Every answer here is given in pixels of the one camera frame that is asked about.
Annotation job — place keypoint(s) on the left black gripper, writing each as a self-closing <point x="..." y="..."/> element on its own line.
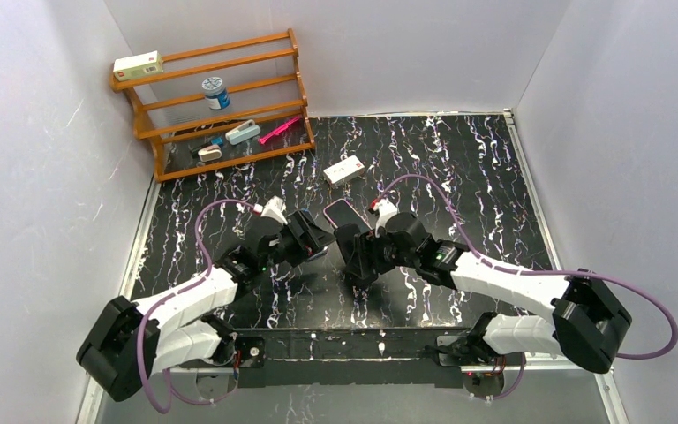
<point x="301" y="232"/>

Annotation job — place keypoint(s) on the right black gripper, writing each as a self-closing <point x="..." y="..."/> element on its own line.
<point x="355" y="253"/>

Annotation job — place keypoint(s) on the purple phone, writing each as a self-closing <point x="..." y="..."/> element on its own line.
<point x="340" y="213"/>

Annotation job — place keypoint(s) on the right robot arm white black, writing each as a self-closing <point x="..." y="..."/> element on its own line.
<point x="577" y="317"/>

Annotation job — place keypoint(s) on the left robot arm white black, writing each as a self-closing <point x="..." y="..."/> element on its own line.
<point x="133" y="340"/>

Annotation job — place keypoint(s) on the phone in clear blue case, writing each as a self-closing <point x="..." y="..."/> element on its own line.
<point x="315" y="254"/>

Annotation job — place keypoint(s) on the white box with barcode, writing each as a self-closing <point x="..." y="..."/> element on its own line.
<point x="343" y="171"/>

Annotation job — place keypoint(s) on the pink comb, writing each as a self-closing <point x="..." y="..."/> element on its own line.
<point x="280" y="129"/>

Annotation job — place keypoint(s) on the beige small stapler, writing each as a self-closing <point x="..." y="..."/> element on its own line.
<point x="209" y="153"/>

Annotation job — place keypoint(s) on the black blue marker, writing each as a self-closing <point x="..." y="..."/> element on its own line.
<point x="216" y="141"/>

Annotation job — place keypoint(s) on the wooden shelf rack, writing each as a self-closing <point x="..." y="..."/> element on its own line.
<point x="264" y="82"/>

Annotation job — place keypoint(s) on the blue white jar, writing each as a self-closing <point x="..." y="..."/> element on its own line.
<point x="215" y="93"/>

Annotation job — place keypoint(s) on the white green box on shelf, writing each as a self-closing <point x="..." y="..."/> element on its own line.
<point x="139" y="66"/>

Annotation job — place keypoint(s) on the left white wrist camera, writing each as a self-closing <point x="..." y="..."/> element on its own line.
<point x="274" y="209"/>

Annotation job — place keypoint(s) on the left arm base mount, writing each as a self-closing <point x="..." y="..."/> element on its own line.
<point x="221" y="375"/>

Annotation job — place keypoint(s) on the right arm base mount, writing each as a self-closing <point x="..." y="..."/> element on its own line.
<point x="487" y="381"/>

